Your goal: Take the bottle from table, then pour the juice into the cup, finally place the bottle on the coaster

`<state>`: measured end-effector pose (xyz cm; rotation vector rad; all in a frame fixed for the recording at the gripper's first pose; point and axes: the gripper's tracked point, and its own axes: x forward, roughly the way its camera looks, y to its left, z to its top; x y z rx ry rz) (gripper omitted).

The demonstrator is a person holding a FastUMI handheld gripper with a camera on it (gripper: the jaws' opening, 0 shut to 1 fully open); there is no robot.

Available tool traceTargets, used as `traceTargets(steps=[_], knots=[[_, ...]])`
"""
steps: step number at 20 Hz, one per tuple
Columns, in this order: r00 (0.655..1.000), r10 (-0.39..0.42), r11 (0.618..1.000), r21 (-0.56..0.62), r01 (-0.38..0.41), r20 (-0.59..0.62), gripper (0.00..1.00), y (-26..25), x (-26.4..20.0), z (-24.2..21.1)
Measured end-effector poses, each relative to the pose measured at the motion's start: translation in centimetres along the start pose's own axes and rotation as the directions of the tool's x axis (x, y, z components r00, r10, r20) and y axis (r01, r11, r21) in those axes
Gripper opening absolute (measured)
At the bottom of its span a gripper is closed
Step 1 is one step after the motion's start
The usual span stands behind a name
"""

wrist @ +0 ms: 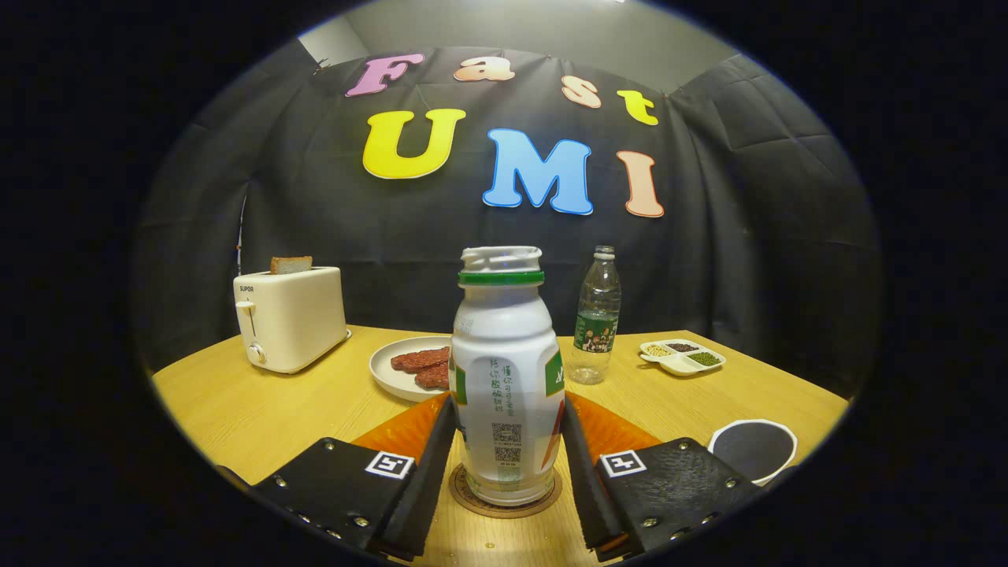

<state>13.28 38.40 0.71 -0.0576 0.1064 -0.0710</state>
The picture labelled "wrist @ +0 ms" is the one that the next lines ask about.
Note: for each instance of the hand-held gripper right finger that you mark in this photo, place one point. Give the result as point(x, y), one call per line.
point(583, 480)

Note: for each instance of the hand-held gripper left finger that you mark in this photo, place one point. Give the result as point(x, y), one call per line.
point(429, 480)

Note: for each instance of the round cork coaster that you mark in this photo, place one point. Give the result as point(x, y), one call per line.
point(504, 513)

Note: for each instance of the white juice bottle green label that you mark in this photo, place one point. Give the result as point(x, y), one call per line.
point(504, 346)

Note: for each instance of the clear plastic water bottle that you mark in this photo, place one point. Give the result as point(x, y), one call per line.
point(596, 315)

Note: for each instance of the red meat patty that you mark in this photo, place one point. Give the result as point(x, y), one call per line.
point(417, 359)
point(435, 378)

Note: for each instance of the grey round plate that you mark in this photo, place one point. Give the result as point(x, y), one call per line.
point(390, 372)

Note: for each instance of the wooden table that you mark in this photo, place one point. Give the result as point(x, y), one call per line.
point(299, 409)

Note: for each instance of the white divided dish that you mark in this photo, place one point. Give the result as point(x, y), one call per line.
point(679, 367)

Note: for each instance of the yellow soybeans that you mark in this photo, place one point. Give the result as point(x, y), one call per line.
point(660, 351)

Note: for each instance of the dark red beans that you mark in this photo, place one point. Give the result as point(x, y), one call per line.
point(683, 347)

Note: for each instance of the green mung beans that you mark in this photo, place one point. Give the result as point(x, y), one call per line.
point(704, 359)

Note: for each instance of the cream toaster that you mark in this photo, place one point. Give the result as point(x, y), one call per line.
point(291, 319)

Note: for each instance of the bread slice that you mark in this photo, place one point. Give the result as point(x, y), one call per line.
point(291, 265)

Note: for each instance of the black backdrop cloth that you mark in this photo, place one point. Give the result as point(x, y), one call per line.
point(315, 228)

